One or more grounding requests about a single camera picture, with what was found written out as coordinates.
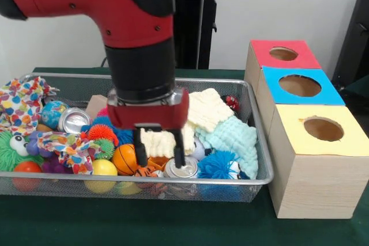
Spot blue fuzzy toy with eyes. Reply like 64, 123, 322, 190
197, 150, 250, 180

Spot wooden box with three holes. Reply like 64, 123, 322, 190
244, 39, 369, 219

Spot mint waffle cloth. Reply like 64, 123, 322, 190
195, 115, 259, 180

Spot silver wire mesh bin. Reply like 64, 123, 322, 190
0, 72, 274, 203

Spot cream waffle cloth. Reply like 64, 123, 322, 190
139, 87, 235, 158

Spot blue green globe ball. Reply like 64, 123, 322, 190
41, 100, 70, 130

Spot blue orange spiky ball toy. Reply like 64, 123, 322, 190
80, 107, 136, 160

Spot dark green table cloth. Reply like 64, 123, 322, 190
344, 75, 369, 105
0, 67, 369, 246

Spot black upright panel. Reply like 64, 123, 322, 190
331, 0, 369, 85

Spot colourful spotted cloth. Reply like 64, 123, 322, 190
0, 76, 61, 137

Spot orange striped tiger plush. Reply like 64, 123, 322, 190
134, 165, 165, 178

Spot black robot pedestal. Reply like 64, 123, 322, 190
171, 0, 231, 70

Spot green fuzzy toy with eyes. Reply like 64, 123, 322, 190
0, 130, 44, 172

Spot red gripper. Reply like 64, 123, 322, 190
106, 86, 190, 169

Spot silver drink can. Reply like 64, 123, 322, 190
163, 156, 199, 179

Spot orange toy basketball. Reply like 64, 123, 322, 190
111, 143, 138, 176

